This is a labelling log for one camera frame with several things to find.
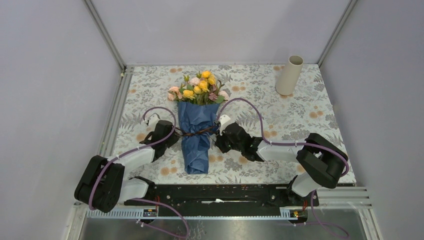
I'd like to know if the brown ribbon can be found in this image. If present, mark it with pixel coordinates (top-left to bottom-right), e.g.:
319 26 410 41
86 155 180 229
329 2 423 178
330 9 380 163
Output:
174 125 218 137

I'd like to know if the blue wrapping paper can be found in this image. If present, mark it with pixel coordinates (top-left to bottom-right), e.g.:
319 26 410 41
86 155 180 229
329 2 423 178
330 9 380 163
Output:
177 101 220 175

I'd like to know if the artificial flower bunch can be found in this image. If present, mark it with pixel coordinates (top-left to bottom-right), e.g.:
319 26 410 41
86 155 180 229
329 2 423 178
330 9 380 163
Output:
167 71 230 106

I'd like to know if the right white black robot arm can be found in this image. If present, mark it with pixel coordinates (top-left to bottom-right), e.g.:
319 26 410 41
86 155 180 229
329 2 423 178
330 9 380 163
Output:
215 123 349 206

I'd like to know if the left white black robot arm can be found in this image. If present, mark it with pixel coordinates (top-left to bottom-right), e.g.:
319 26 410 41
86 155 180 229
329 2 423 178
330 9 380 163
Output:
74 120 178 213

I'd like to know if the beige cylindrical vase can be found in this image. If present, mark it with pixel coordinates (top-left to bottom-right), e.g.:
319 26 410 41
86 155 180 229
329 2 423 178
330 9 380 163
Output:
275 55 304 96

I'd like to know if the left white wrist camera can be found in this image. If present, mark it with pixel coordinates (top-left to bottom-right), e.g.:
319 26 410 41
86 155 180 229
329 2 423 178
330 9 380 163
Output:
143 113 161 129

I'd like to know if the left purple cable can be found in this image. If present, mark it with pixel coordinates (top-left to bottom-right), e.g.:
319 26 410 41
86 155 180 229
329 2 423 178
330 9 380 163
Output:
87 106 190 240

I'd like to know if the purple cable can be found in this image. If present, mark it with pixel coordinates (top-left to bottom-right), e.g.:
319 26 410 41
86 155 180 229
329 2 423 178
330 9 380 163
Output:
87 106 190 240
216 97 351 240

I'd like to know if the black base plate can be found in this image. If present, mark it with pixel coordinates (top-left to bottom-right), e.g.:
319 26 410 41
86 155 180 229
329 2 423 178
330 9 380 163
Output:
122 184 319 217

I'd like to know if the white slotted cable duct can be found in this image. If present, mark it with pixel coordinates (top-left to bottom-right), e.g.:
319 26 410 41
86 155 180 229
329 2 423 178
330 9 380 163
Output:
85 208 298 221

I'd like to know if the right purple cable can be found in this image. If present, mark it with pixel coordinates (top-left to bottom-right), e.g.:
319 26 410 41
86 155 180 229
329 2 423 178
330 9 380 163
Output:
216 97 351 240

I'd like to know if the left aluminium frame post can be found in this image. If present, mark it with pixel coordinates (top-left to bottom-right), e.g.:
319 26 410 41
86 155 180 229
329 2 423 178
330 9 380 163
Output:
82 0 127 73

